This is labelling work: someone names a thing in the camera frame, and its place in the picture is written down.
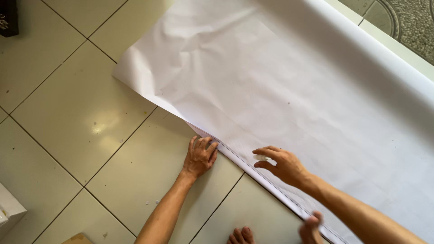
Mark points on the person's left hand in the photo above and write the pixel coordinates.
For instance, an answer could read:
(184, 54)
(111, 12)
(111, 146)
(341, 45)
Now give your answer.
(198, 160)

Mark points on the person's right hand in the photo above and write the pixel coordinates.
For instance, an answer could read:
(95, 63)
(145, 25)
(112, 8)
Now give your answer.
(288, 166)

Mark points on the small white eraser piece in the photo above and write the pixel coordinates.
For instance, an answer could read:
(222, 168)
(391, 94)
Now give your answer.
(261, 157)

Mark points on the person's right foot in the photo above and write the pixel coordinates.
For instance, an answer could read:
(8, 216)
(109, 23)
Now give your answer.
(310, 230)

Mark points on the person's foot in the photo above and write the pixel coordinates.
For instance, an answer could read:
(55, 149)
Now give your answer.
(310, 230)
(241, 236)

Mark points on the person's left foot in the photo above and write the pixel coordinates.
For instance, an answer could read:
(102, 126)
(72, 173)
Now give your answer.
(241, 236)

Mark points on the large white paper sheet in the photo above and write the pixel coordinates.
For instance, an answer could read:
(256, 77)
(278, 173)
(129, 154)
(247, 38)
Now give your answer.
(271, 84)

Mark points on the brown cardboard piece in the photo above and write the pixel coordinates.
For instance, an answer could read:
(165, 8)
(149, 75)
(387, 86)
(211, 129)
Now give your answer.
(78, 239)

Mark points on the grey patterned doormat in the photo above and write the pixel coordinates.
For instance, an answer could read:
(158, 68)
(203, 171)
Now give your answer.
(413, 27)

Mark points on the white cardboard box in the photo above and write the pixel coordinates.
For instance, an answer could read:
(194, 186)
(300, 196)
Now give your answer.
(10, 210)

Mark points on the dark wooden box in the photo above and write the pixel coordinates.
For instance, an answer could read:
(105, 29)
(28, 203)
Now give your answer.
(8, 17)

